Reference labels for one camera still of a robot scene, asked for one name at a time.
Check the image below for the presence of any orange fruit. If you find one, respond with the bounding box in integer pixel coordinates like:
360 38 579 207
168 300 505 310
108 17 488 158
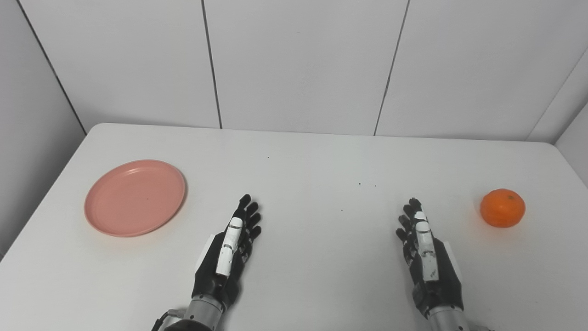
480 188 526 228

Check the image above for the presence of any pink round plate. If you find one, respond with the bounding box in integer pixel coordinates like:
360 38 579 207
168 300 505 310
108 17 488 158
84 160 187 238

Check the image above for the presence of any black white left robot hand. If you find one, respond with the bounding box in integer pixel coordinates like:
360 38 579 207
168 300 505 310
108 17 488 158
192 194 262 308

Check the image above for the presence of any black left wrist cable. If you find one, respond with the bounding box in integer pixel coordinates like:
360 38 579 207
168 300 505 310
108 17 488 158
151 309 185 331

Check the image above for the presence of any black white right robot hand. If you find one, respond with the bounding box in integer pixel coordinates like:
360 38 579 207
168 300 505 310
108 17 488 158
396 198 464 318

